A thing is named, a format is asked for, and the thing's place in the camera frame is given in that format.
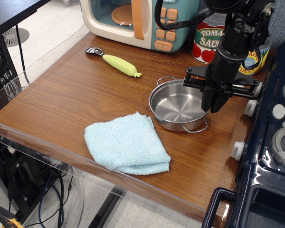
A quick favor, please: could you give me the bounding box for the light blue folded towel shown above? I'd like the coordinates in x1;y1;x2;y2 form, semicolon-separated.
84;113;171;175

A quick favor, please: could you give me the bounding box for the black side desk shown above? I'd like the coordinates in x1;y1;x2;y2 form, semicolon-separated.
0;0;49;35

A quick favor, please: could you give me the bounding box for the blue cable under table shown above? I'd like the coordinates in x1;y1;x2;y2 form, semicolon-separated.
38;170;65;228

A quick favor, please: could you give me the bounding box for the toy microwave teal and cream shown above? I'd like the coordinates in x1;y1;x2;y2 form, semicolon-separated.
80;0;193;53

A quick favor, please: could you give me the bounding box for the pineapple slices can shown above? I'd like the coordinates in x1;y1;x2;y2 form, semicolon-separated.
238;38;272;76

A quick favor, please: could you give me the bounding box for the dark blue toy stove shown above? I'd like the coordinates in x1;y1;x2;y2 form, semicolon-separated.
202;42;285;228

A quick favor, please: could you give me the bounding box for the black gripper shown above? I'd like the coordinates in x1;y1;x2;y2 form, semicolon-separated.
183;48;260;113

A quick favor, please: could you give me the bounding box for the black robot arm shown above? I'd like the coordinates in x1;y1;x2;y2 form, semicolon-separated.
154;0;275;113

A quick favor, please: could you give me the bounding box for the black cable under table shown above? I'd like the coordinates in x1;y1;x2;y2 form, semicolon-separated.
25;166;74;228

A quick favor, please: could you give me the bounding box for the stainless steel pot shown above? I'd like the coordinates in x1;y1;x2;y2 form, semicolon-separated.
149;76;209;133

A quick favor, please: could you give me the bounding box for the round floor vent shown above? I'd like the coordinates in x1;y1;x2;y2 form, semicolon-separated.
2;28;29;48

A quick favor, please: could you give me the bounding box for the yellow object at floor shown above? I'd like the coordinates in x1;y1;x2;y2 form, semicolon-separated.
0;206;23;228

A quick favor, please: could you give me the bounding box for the tomato sauce can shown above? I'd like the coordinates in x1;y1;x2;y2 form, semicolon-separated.
192;13;226;64

